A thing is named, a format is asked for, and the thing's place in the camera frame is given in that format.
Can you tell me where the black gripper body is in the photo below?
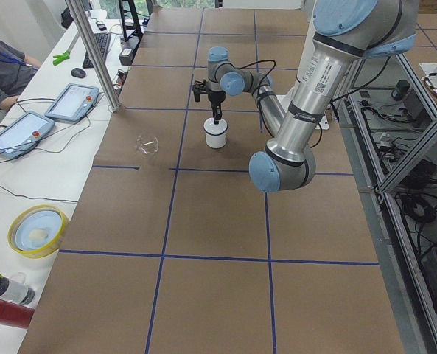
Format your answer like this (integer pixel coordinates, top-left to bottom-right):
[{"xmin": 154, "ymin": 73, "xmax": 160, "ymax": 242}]
[{"xmin": 207, "ymin": 90, "xmax": 226, "ymax": 109}]

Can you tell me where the white small dish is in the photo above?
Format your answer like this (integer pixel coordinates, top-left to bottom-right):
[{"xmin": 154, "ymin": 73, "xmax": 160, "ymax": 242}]
[{"xmin": 203, "ymin": 117, "xmax": 228, "ymax": 136}]

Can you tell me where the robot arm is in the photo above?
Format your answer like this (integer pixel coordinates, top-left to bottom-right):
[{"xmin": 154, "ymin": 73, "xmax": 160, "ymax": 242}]
[{"xmin": 205, "ymin": 1, "xmax": 419, "ymax": 192}]

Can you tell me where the white enamel mug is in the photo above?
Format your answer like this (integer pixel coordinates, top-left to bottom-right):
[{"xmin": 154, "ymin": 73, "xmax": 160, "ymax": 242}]
[{"xmin": 205, "ymin": 131, "xmax": 227, "ymax": 149}]

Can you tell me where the black keyboard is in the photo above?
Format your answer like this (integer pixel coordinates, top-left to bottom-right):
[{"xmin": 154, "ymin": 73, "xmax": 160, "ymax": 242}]
[{"xmin": 82, "ymin": 32, "xmax": 113, "ymax": 69}]

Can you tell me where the black computer mouse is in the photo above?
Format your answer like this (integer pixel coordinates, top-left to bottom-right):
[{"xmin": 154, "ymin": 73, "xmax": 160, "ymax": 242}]
[{"xmin": 71, "ymin": 68, "xmax": 86, "ymax": 79}]

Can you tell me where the far teach pendant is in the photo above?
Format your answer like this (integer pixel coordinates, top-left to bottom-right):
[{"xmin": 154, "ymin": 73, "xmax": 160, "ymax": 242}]
[{"xmin": 44, "ymin": 83, "xmax": 99, "ymax": 122}]

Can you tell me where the teach pendant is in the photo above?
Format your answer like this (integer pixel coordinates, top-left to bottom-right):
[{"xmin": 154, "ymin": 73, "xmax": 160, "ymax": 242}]
[
  {"xmin": 0, "ymin": 111, "xmax": 55, "ymax": 159},
  {"xmin": 44, "ymin": 83, "xmax": 99, "ymax": 122}
]

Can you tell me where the green clamp tool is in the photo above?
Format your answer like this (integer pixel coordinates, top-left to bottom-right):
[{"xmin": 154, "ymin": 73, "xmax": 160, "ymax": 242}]
[{"xmin": 52, "ymin": 50, "xmax": 71, "ymax": 66}]

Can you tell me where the near teach pendant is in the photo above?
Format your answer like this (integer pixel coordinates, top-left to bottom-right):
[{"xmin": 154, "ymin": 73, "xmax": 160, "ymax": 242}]
[{"xmin": 0, "ymin": 111, "xmax": 55, "ymax": 159}]

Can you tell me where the seated person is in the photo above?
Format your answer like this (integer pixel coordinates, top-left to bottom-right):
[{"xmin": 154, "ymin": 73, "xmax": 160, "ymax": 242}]
[{"xmin": 0, "ymin": 40, "xmax": 42, "ymax": 111}]

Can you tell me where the yellow rimmed bowl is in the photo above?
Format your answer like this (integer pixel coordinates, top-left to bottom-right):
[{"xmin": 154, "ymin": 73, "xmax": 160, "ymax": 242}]
[{"xmin": 7, "ymin": 204, "xmax": 69, "ymax": 259}]

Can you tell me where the clear water bottle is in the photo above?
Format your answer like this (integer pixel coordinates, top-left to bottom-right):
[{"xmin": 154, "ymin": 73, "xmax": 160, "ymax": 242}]
[{"xmin": 0, "ymin": 274, "xmax": 35, "ymax": 305}]

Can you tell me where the red bottle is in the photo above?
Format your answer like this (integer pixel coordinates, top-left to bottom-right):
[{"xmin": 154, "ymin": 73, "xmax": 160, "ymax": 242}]
[{"xmin": 0, "ymin": 299, "xmax": 35, "ymax": 329}]

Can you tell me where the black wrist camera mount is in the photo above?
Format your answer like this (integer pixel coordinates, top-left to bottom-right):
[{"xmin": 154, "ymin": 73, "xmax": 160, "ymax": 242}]
[{"xmin": 192, "ymin": 79, "xmax": 209, "ymax": 103}]

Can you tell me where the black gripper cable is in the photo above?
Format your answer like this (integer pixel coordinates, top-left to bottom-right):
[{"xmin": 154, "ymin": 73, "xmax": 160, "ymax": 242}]
[{"xmin": 236, "ymin": 59, "xmax": 277, "ymax": 89}]

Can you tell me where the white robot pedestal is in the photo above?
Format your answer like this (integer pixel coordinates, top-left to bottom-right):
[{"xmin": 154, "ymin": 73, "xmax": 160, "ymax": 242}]
[{"xmin": 273, "ymin": 0, "xmax": 332, "ymax": 131}]

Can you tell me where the aluminium frame post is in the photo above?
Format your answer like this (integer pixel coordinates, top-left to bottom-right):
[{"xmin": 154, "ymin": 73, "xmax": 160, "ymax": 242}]
[{"xmin": 66, "ymin": 0, "xmax": 121, "ymax": 112}]

